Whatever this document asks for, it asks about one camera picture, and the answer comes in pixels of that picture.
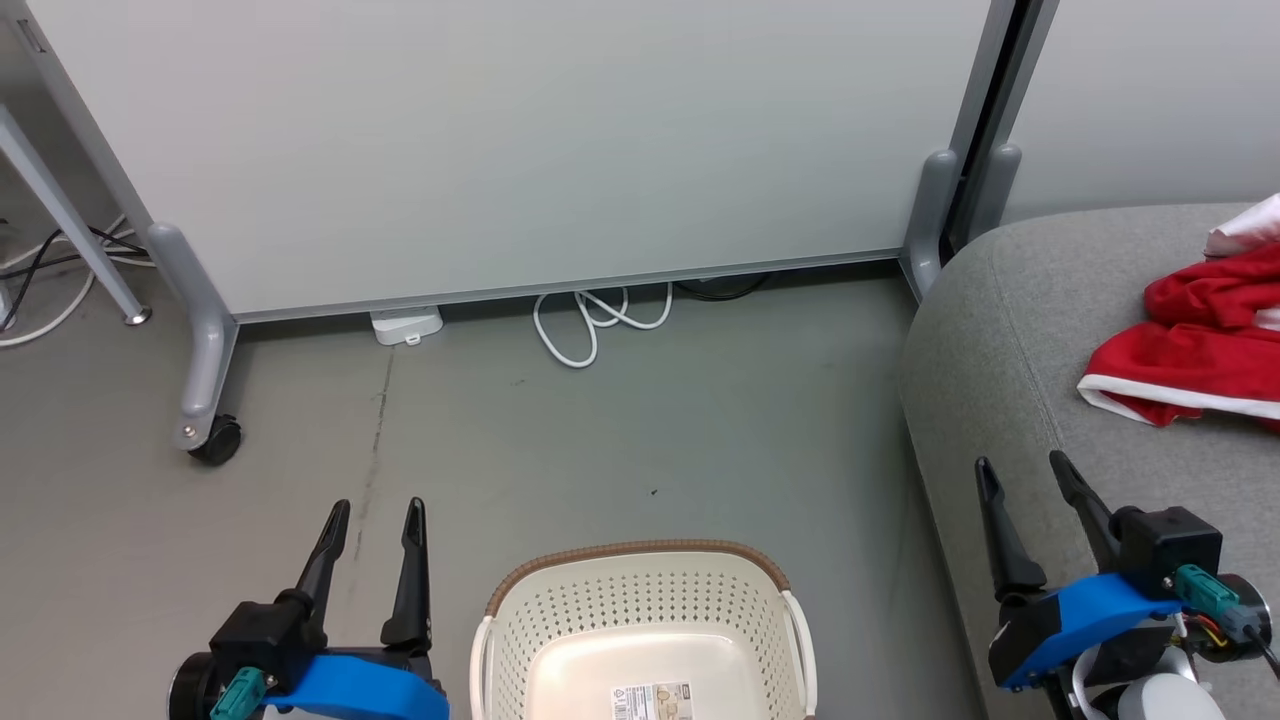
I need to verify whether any teal left camera connector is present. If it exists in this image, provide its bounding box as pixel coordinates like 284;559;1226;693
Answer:
208;667;269;720

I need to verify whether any red garment with white trim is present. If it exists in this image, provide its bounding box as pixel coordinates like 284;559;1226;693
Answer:
1076;243;1280;433

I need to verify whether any grey fabric sofa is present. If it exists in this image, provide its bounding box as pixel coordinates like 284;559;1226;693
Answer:
897;203;1280;720

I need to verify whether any black floor cable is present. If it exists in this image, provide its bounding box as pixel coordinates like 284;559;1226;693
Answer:
674;271;772;303

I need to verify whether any grey partition foot with caster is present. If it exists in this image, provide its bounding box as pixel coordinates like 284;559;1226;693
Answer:
147;221;241;453

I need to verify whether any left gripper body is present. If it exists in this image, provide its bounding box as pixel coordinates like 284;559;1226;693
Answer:
258;644;452;720

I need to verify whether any cream perforated laundry basket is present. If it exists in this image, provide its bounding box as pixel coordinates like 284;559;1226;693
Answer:
469;539;820;720

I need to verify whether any black caster wheel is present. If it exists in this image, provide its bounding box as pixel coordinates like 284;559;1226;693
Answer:
187;414;244;467

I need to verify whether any teal camera connector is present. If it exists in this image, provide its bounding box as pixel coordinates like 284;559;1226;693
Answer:
1173;564;1263;643
208;667;269;720

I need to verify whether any paper label sticker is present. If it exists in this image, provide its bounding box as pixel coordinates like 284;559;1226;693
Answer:
610;681;694;720

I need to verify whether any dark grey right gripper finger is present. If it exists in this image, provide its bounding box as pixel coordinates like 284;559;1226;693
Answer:
1047;449;1126;573
974;456;1048;603

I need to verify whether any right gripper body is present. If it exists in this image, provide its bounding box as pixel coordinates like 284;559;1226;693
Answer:
988;572;1188;693

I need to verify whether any grey metal table leg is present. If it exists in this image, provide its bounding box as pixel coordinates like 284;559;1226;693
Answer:
0;100;153;328

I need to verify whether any thin black cable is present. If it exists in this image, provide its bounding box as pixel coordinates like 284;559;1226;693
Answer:
0;224;149;332

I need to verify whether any long white cable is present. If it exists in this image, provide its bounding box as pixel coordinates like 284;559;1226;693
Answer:
0;214;156;348

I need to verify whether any white coiled cable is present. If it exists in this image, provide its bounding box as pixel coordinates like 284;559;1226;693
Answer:
532;283;674;370

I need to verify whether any teal right camera connector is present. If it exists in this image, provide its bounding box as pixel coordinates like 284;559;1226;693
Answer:
1173;564;1263;643

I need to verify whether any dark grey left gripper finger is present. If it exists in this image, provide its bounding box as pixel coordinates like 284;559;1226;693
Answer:
293;499;352;641
379;496;434;653

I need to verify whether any wide white partition panel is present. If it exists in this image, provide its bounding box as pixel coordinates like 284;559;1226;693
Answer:
10;0;1021;323

